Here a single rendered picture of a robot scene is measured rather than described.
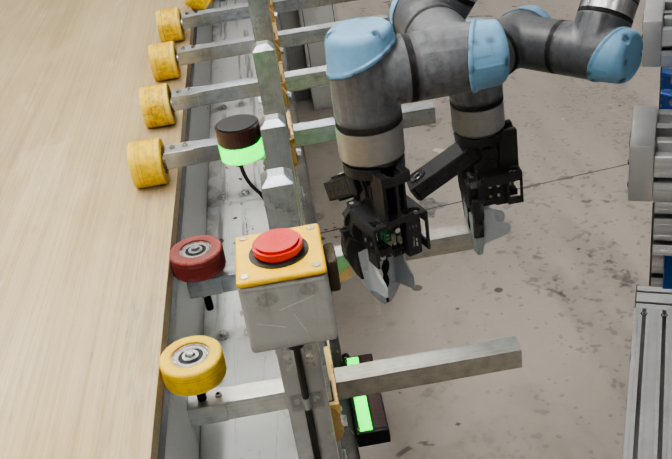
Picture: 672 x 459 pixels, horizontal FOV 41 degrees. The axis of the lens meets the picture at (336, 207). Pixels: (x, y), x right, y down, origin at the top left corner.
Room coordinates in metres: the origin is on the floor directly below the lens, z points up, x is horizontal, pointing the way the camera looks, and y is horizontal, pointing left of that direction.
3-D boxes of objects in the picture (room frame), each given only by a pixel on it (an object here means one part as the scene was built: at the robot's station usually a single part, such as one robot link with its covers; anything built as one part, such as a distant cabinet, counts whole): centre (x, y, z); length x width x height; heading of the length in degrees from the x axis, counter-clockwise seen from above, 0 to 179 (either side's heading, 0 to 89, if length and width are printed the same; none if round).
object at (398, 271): (0.92, -0.07, 0.97); 0.06 x 0.03 x 0.09; 22
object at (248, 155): (1.12, 0.11, 1.08); 0.06 x 0.06 x 0.02
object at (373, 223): (0.91, -0.05, 1.07); 0.09 x 0.08 x 0.12; 22
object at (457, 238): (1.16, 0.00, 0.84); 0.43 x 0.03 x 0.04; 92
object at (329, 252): (0.61, 0.01, 1.20); 0.03 x 0.01 x 0.03; 2
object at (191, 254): (1.15, 0.22, 0.85); 0.08 x 0.08 x 0.11
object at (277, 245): (0.61, 0.05, 1.22); 0.04 x 0.04 x 0.02
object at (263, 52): (1.37, 0.07, 0.89); 0.04 x 0.04 x 0.48; 2
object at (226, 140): (1.12, 0.11, 1.10); 0.06 x 0.06 x 0.02
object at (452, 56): (0.94, -0.15, 1.23); 0.11 x 0.11 x 0.08; 4
